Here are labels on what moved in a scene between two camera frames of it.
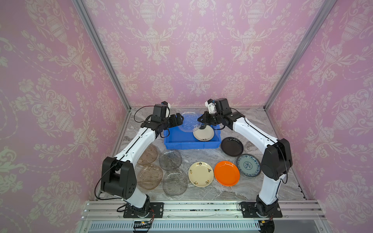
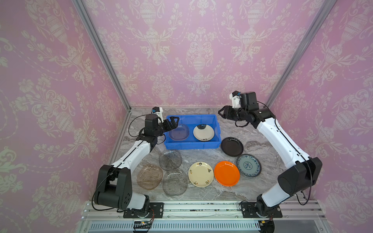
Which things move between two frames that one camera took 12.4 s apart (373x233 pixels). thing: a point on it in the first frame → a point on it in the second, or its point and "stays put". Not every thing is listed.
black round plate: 232,146 stays put
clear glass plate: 190,123 → 181,132
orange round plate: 227,173 stays put
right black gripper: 206,121 → 228,112
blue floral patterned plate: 248,165 stays put
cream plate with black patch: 204,133 stays put
